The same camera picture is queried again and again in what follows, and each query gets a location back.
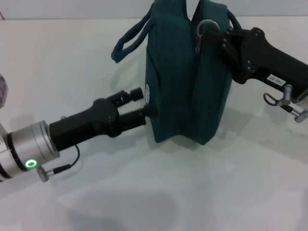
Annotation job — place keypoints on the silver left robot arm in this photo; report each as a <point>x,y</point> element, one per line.
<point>21,150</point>

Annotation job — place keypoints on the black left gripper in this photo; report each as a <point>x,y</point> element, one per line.
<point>84,127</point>

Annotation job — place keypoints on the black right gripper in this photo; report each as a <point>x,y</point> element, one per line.
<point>264,62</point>

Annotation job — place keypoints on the dark teal insulated lunch bag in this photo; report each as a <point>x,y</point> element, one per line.
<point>183,84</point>

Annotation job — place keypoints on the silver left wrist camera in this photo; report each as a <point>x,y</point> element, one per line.
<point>3,90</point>

